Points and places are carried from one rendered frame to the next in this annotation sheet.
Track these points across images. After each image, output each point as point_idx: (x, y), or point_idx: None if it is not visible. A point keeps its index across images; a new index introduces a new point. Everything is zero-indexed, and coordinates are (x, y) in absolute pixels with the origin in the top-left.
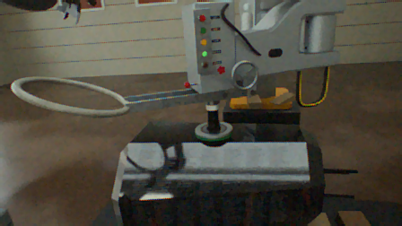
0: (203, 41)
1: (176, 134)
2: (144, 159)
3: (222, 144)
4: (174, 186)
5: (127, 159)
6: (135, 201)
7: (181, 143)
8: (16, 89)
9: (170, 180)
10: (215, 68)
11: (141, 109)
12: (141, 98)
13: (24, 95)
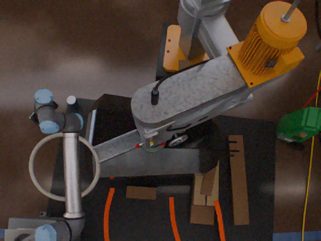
0: (151, 143)
1: (124, 133)
2: None
3: None
4: (128, 171)
5: (93, 155)
6: (104, 177)
7: None
8: (43, 192)
9: (124, 168)
10: (158, 140)
11: (107, 160)
12: (102, 145)
13: (51, 197)
